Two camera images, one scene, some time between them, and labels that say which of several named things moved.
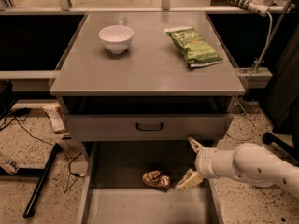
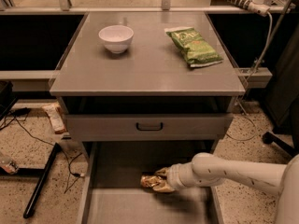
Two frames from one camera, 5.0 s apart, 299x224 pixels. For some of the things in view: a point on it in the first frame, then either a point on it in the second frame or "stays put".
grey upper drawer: (151, 127) stays put
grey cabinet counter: (152, 65) stays put
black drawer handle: (149, 130) stays put
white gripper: (204, 162) → (176, 176)
